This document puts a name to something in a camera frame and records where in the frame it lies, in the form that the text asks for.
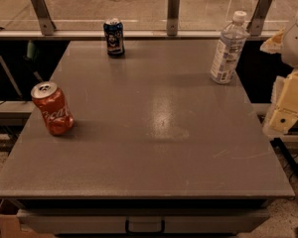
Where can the middle metal bracket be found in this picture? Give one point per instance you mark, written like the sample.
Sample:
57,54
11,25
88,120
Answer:
173,9

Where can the left metal bracket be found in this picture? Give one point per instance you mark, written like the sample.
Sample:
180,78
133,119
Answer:
46,24

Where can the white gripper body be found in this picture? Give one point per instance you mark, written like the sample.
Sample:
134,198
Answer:
297,47

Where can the clear plastic water bottle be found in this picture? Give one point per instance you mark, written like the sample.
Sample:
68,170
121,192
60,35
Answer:
229,48

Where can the cardboard box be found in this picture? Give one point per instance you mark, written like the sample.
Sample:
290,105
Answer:
11,227

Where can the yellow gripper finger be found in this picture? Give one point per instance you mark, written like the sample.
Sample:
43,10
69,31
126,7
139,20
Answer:
282,113
274,44

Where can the grey drawer with handle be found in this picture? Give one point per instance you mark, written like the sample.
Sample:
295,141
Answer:
105,221

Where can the metal bracket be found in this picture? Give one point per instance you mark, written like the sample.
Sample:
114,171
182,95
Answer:
173,9
255,26
46,24

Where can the red coke can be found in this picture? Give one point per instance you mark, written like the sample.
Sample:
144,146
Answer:
51,101

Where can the right metal bracket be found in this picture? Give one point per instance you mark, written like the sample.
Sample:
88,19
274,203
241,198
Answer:
255,26

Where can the blue soda can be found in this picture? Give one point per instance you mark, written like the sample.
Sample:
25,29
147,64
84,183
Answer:
113,32

